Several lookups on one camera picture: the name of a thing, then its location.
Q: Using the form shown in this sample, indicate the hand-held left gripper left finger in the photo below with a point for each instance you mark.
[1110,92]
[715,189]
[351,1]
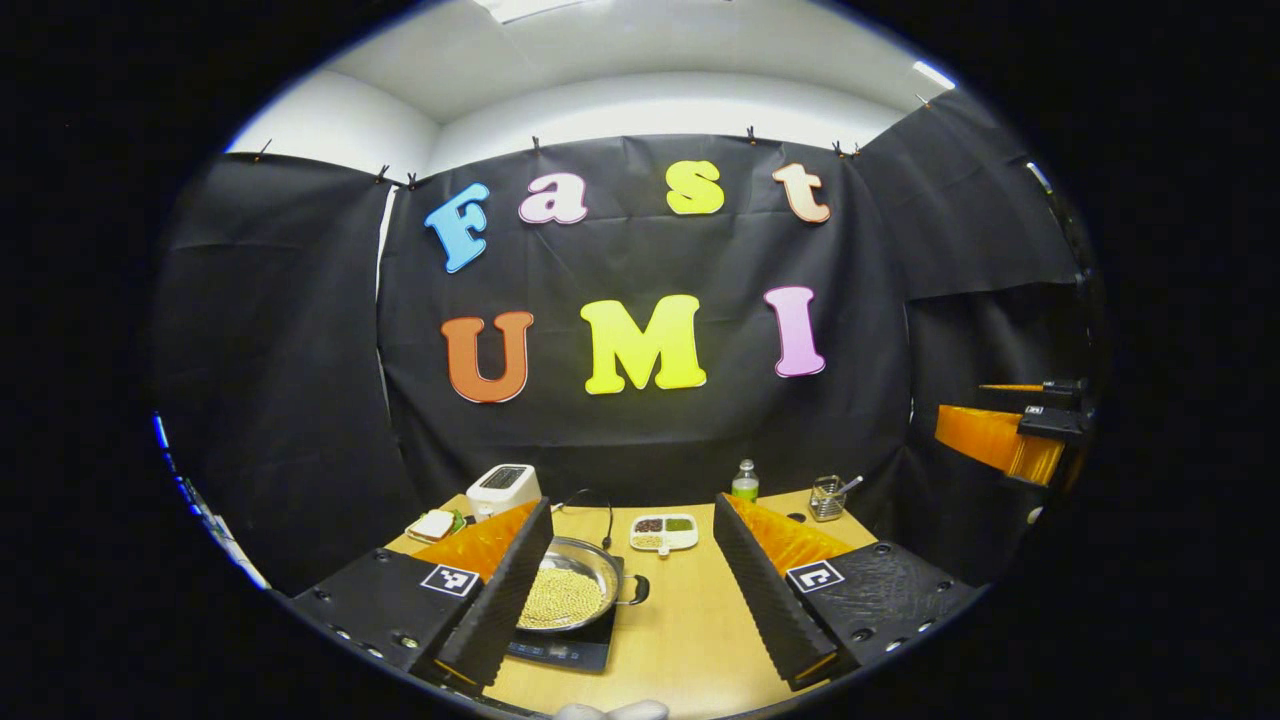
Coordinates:
[505,600]

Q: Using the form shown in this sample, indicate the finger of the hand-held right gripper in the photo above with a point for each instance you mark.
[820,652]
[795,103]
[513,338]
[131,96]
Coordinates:
[1060,387]
[980,435]

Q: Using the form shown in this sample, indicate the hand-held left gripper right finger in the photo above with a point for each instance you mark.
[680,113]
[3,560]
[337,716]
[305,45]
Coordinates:
[765,600]

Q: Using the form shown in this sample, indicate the black induction cooktop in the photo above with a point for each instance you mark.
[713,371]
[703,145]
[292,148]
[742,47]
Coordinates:
[565,652]

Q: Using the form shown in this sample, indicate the stainless steel pot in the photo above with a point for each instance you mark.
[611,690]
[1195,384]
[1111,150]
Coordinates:
[597,560]

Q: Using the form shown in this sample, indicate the pile of soybeans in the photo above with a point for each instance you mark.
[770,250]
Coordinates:
[560,597]

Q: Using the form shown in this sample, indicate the small white plate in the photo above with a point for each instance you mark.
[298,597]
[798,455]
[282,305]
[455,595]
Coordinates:
[432,536]

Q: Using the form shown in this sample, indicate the sandwich with lettuce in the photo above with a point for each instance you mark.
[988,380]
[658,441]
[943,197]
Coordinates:
[434,524]

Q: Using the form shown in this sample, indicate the white toaster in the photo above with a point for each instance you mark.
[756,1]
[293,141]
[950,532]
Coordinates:
[503,490]

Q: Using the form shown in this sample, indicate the green label drink bottle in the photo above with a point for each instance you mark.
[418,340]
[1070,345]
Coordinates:
[745,487]

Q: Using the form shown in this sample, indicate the white divided bean dish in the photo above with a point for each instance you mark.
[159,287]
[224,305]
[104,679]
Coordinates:
[663,532]

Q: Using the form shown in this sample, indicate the metal utensil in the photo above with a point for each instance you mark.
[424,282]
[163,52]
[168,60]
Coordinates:
[851,484]

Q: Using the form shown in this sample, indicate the ceiling light panel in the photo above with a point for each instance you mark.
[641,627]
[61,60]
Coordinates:
[933,75]

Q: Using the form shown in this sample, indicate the row of cloth clips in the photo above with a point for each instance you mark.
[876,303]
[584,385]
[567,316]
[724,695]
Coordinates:
[536,144]

